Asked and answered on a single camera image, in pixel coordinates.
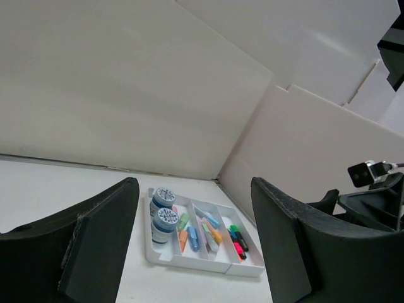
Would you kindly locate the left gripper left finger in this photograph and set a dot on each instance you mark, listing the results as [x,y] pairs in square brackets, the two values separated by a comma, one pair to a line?
[75,255]

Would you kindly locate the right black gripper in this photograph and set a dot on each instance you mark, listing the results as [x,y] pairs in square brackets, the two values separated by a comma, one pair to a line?
[378,208]

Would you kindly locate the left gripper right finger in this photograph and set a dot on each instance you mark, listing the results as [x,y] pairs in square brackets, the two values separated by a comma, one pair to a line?
[312,255]

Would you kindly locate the pink cap black highlighter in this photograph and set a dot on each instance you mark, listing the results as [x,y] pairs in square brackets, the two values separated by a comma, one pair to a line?
[236,244]

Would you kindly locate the blue cap black highlighter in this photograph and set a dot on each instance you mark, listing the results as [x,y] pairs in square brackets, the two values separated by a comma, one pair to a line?
[233,235]

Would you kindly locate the yellow cap translucent marker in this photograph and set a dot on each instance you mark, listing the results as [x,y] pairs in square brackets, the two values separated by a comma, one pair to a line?
[216,235]

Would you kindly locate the green cap clear marker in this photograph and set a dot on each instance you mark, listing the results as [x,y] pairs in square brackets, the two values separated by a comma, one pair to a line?
[211,242]

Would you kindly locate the blue patterned tape roll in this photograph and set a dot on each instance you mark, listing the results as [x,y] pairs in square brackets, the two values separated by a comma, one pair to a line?
[162,198]

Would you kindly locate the blue cap clear marker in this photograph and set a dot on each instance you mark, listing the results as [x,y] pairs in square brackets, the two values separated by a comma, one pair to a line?
[214,223]

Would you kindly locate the purple translucent marker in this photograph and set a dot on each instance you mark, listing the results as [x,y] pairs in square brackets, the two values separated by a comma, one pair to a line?
[202,233]

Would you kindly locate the green eraser case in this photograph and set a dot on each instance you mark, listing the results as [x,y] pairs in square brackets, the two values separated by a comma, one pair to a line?
[183,220]

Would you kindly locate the orange cap black highlighter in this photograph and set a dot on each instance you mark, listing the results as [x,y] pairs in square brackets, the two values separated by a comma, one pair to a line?
[242,256]

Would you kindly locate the green cap black highlighter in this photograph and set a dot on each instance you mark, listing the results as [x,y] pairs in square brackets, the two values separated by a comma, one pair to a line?
[234,229]

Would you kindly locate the blue eraser case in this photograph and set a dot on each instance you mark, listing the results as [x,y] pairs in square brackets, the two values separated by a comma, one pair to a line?
[193,239]

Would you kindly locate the white divided organizer tray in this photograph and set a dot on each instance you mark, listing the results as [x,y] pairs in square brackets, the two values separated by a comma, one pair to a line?
[225,260]

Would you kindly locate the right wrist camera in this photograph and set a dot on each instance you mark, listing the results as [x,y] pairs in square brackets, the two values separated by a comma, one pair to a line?
[368,173]

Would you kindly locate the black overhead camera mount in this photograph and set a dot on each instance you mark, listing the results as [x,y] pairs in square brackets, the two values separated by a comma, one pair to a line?
[391,49]

